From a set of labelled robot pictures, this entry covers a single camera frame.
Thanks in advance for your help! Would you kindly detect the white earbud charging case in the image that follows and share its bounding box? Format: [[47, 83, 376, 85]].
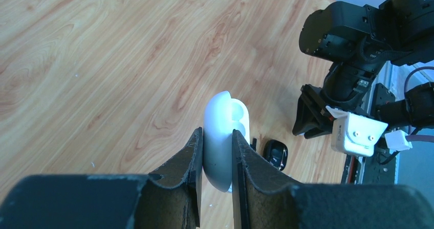
[[203, 91, 250, 193]]

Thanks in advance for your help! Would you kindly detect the small black earbud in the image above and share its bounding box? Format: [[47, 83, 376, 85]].
[[250, 138, 257, 151]]

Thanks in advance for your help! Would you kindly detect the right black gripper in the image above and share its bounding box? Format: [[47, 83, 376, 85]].
[[292, 84, 370, 139]]

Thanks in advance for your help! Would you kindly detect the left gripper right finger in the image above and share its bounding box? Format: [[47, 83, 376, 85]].
[[232, 130, 433, 228]]

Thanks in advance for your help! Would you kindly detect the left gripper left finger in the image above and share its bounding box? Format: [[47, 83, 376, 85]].
[[1, 128, 203, 228]]

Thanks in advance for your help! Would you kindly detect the black earbud case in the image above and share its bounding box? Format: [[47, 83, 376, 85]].
[[263, 139, 288, 171]]

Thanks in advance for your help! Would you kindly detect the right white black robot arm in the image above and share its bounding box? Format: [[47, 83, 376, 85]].
[[292, 0, 433, 139]]

